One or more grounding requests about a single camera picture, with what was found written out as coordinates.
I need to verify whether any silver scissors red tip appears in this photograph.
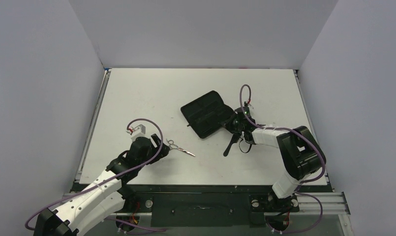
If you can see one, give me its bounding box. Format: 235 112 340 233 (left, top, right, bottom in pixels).
166 139 196 157

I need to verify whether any black handled comb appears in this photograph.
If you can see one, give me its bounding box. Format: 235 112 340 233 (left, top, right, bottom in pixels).
223 133 241 157

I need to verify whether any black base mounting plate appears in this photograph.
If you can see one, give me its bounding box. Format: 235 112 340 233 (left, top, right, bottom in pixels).
116 185 319 227

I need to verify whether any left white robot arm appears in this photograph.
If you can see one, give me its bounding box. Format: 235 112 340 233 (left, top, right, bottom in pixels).
33 134 171 236

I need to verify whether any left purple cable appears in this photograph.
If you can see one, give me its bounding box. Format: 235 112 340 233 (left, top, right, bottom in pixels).
25 118 164 231

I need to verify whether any aluminium frame rail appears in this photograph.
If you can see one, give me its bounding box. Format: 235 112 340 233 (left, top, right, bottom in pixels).
74 68 112 182

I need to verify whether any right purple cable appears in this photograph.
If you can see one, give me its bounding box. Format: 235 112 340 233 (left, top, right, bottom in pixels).
239 84 326 234

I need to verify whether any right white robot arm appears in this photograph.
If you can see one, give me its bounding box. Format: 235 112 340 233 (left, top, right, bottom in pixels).
221 107 326 210

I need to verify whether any black zippered tool case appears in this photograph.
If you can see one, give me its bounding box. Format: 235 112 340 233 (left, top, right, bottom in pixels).
180 90 234 139

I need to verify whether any purple cable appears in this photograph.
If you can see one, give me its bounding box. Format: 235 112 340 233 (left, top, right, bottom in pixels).
25 118 164 231
239 84 326 234

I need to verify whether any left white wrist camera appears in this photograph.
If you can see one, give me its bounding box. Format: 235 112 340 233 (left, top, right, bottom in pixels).
126 124 146 139

